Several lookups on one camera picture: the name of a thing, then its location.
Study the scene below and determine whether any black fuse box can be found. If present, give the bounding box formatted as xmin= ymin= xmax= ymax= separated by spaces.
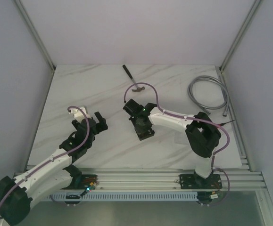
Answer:
xmin=135 ymin=126 xmax=155 ymax=141

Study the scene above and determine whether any silver flexible metal hose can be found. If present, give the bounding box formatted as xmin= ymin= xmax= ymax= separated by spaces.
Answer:
xmin=187 ymin=75 xmax=229 ymax=117

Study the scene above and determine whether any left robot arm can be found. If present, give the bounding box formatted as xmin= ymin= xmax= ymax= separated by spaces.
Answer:
xmin=0 ymin=108 xmax=108 ymax=226

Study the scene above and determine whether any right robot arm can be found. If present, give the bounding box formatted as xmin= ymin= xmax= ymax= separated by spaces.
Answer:
xmin=123 ymin=99 xmax=221 ymax=188

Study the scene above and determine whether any clear plastic fuse box cover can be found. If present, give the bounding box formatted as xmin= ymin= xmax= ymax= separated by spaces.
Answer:
xmin=174 ymin=133 xmax=189 ymax=145

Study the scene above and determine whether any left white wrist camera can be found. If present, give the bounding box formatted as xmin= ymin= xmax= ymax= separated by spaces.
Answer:
xmin=67 ymin=105 xmax=91 ymax=122

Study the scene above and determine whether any claw hammer black handle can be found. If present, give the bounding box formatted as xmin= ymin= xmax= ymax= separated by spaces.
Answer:
xmin=122 ymin=65 xmax=145 ymax=92

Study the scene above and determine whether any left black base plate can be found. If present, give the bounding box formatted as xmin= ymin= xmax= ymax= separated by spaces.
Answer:
xmin=73 ymin=174 xmax=98 ymax=190

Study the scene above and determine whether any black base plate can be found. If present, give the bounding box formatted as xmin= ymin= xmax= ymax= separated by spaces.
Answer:
xmin=177 ymin=173 xmax=223 ymax=190
xmin=73 ymin=174 xmax=98 ymax=190

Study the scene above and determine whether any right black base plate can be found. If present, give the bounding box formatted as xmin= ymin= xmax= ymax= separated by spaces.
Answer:
xmin=177 ymin=173 xmax=223 ymax=190

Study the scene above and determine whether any red handled screwdriver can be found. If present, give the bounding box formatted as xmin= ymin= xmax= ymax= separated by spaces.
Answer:
xmin=218 ymin=120 xmax=235 ymax=127

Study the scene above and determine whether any grey slotted cable duct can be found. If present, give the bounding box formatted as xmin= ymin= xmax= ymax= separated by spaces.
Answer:
xmin=43 ymin=193 xmax=222 ymax=202

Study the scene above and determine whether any aluminium mounting rail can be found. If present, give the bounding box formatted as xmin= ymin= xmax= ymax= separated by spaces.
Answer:
xmin=80 ymin=168 xmax=266 ymax=191

